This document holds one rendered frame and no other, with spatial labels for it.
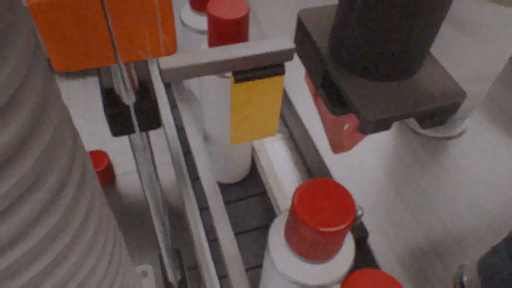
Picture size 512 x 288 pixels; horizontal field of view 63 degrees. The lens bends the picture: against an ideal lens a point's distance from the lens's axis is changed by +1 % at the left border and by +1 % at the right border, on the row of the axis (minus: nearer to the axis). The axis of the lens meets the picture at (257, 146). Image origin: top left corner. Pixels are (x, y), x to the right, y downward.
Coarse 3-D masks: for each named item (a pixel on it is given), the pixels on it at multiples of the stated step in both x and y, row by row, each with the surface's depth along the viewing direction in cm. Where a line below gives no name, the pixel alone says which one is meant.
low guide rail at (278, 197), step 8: (256, 144) 45; (256, 152) 44; (264, 152) 44; (256, 160) 45; (264, 160) 44; (264, 168) 43; (272, 168) 43; (264, 176) 43; (272, 176) 42; (264, 184) 44; (272, 184) 42; (280, 184) 42; (272, 192) 42; (280, 192) 41; (272, 200) 42; (280, 200) 41; (288, 200) 41; (280, 208) 40
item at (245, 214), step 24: (168, 96) 54; (192, 168) 47; (240, 192) 45; (264, 192) 45; (240, 216) 43; (264, 216) 43; (216, 240) 42; (240, 240) 42; (264, 240) 42; (216, 264) 40
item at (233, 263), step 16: (176, 96) 42; (192, 112) 41; (192, 128) 40; (192, 144) 38; (208, 160) 37; (208, 176) 36; (208, 192) 35; (208, 208) 35; (224, 208) 34; (224, 224) 33; (224, 240) 33; (224, 256) 32; (240, 272) 31
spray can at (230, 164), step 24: (216, 0) 32; (240, 0) 32; (216, 24) 31; (240, 24) 31; (216, 96) 35; (216, 120) 38; (216, 144) 40; (240, 144) 41; (216, 168) 44; (240, 168) 44
